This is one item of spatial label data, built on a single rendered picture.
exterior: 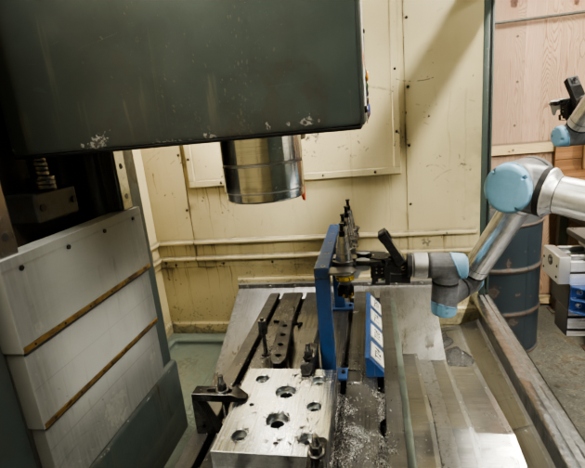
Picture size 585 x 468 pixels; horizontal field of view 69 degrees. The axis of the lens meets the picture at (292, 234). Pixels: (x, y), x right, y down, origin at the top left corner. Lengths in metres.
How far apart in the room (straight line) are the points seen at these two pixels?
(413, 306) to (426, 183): 0.52
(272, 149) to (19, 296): 0.53
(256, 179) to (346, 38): 0.28
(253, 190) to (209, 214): 1.24
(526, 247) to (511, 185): 1.87
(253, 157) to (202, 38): 0.21
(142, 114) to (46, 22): 0.22
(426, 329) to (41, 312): 1.37
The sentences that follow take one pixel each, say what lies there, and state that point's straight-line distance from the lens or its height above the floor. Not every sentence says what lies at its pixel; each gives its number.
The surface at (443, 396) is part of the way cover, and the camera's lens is 1.49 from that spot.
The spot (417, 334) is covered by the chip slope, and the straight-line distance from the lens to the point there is 1.81.
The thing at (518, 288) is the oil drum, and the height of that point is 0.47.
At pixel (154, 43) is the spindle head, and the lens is 0.80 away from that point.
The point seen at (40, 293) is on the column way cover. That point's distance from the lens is 0.96.
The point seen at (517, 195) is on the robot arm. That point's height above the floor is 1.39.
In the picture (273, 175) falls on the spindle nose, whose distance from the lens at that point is 0.79.
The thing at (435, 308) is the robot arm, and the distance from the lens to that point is 1.34.
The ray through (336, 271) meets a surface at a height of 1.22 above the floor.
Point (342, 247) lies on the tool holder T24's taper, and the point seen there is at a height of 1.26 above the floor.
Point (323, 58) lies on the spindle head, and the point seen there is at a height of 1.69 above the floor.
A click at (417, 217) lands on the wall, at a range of 1.90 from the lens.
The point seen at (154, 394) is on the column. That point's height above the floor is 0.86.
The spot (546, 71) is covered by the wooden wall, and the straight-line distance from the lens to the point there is 3.66.
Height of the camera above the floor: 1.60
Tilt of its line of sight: 15 degrees down
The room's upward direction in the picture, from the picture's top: 5 degrees counter-clockwise
